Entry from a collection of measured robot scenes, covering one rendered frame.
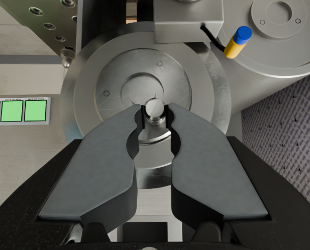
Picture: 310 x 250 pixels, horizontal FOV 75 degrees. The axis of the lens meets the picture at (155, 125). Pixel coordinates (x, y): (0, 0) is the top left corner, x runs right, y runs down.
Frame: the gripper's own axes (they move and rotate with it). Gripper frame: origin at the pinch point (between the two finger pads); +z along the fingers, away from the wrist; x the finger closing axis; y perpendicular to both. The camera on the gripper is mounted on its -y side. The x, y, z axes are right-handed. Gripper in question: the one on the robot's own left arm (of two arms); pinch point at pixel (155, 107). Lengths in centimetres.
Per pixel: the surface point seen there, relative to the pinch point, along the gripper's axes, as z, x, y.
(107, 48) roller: 6.5, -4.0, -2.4
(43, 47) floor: 245, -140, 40
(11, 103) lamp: 34, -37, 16
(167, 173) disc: 0.5, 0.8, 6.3
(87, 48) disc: 7.6, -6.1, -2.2
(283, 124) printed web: 11.6, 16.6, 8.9
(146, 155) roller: 0.8, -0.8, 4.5
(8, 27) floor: 213, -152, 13
